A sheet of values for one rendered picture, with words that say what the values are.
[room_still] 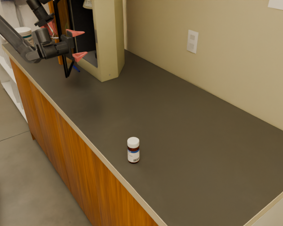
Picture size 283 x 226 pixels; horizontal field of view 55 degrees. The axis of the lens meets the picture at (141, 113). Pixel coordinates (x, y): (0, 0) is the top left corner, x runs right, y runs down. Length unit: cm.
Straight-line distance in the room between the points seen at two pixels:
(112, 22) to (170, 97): 49
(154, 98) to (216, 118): 33
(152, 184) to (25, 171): 168
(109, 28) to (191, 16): 43
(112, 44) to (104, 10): 18
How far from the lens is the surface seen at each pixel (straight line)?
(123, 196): 113
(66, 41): 129
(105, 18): 147
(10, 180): 246
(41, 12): 151
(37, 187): 233
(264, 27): 127
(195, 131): 118
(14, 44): 131
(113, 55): 155
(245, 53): 134
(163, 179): 96
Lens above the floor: 165
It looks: 34 degrees down
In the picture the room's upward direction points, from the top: straight up
